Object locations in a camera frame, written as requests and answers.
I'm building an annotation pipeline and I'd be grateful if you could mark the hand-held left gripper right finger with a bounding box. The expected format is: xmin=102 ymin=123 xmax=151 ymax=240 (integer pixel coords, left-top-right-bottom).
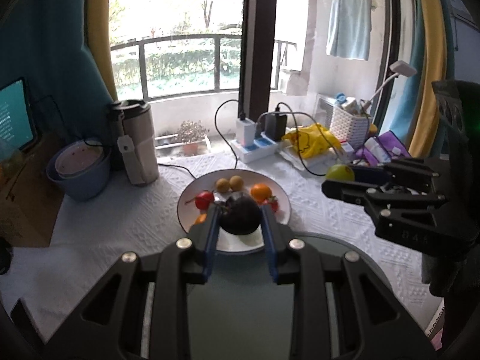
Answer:
xmin=260 ymin=203 xmax=437 ymax=360

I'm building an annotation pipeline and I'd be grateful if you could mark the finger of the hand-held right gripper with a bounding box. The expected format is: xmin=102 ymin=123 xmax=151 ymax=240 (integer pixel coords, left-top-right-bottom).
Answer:
xmin=322 ymin=179 xmax=466 ymax=251
xmin=353 ymin=158 xmax=440 ymax=194

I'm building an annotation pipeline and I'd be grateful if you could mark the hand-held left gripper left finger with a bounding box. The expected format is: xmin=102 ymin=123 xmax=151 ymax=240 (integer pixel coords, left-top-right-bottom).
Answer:
xmin=41 ymin=202 xmax=222 ymax=360

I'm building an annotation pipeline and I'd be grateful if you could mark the green round fruit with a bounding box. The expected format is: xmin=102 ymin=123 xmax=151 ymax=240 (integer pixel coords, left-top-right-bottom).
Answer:
xmin=325 ymin=164 xmax=355 ymax=182

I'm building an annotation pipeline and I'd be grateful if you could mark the dark purple round fruit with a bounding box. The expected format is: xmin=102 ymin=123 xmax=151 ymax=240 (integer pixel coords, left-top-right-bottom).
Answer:
xmin=219 ymin=192 xmax=262 ymax=236

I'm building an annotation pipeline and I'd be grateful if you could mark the white round plate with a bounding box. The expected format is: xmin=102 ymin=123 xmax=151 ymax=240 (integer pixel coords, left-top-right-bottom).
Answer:
xmin=177 ymin=169 xmax=291 ymax=254

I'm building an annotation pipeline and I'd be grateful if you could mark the orange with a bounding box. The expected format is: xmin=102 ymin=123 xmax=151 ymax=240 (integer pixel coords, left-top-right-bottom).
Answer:
xmin=250 ymin=183 xmax=272 ymax=204

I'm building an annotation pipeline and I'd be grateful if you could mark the purple bag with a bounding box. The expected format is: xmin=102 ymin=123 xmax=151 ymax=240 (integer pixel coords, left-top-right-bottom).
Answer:
xmin=354 ymin=130 xmax=413 ymax=166

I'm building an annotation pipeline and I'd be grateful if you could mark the white woven basket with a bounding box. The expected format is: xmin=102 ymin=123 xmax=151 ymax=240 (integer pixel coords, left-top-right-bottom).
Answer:
xmin=329 ymin=103 xmax=373 ymax=147

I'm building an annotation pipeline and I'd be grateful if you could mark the white plastic packet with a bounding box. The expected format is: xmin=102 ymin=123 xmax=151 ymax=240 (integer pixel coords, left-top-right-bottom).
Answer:
xmin=281 ymin=144 xmax=338 ymax=169

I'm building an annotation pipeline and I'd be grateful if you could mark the light blue curtain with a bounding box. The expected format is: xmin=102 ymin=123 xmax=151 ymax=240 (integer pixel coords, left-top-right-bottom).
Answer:
xmin=397 ymin=71 xmax=430 ymax=149

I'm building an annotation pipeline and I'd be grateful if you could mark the yellow plastic bag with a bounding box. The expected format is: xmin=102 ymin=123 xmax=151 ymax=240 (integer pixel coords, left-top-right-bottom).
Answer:
xmin=282 ymin=123 xmax=342 ymax=159

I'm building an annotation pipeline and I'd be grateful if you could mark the white embossed table cloth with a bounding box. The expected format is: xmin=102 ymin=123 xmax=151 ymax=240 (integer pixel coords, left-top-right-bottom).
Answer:
xmin=7 ymin=152 xmax=443 ymax=346

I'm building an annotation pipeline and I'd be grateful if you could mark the white power strip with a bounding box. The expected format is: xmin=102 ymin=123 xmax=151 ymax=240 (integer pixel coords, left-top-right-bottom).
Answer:
xmin=229 ymin=137 xmax=286 ymax=164

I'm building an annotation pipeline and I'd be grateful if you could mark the black charger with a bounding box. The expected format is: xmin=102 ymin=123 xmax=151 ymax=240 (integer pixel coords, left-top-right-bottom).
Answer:
xmin=264 ymin=114 xmax=289 ymax=141

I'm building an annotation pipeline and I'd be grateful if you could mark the potted plant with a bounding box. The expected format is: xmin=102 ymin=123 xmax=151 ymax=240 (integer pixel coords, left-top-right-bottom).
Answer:
xmin=176 ymin=120 xmax=211 ymax=156

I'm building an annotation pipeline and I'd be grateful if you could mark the white gooseneck lamp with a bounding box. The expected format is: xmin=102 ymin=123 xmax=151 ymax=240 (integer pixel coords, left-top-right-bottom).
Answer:
xmin=362 ymin=60 xmax=417 ymax=115

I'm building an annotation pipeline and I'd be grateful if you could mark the white charger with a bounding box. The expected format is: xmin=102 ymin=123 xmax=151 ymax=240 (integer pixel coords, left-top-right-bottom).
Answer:
xmin=235 ymin=117 xmax=256 ymax=147

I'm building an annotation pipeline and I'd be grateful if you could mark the yellow curtain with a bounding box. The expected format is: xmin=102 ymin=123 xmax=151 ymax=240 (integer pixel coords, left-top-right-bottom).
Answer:
xmin=86 ymin=0 xmax=119 ymax=100
xmin=409 ymin=0 xmax=456 ymax=158

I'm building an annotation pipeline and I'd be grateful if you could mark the blue bowl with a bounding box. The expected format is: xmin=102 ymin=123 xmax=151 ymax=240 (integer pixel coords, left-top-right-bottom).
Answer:
xmin=46 ymin=139 xmax=112 ymax=201

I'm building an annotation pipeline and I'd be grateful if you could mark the light blue hanging towel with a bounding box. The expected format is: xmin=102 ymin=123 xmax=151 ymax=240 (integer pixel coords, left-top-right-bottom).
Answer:
xmin=325 ymin=0 xmax=373 ymax=61

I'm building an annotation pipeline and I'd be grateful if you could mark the pink bowl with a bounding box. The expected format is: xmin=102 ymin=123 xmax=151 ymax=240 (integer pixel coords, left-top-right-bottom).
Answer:
xmin=55 ymin=145 xmax=105 ymax=179

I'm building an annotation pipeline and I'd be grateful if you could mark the grey balcony railing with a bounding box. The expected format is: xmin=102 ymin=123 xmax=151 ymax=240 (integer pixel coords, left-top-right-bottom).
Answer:
xmin=110 ymin=34 xmax=301 ymax=100

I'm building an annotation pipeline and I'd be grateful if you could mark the tablet with teal screen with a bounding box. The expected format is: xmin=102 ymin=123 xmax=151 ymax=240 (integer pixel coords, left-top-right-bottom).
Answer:
xmin=0 ymin=78 xmax=38 ymax=154

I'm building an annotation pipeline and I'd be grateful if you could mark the teal curtain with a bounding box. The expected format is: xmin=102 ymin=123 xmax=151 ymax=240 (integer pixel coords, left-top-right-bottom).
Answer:
xmin=0 ymin=0 xmax=113 ymax=151

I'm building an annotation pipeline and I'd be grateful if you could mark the black charger cable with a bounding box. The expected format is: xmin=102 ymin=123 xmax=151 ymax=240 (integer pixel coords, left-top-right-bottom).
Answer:
xmin=157 ymin=99 xmax=244 ymax=181
xmin=275 ymin=102 xmax=351 ymax=176

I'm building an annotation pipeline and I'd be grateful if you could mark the black window post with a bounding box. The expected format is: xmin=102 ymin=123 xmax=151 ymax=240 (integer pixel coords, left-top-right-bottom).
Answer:
xmin=240 ymin=0 xmax=278 ymax=121

